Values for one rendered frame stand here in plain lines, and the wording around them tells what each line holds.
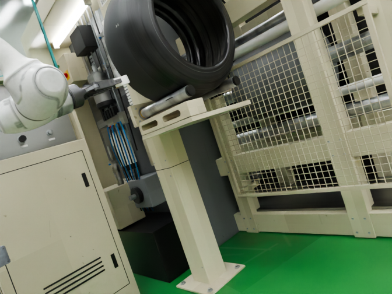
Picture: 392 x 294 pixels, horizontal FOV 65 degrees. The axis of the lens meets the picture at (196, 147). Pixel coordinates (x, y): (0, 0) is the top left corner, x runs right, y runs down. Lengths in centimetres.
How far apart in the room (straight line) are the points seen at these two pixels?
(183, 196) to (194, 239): 22
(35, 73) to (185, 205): 97
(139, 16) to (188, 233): 100
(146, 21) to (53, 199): 93
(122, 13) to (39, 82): 54
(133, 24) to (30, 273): 114
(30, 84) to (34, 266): 100
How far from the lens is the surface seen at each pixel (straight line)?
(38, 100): 81
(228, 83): 138
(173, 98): 122
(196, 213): 157
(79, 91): 104
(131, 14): 120
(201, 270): 165
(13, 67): 86
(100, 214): 170
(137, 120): 141
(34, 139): 169
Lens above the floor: 75
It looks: 3 degrees down
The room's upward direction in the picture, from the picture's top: 19 degrees counter-clockwise
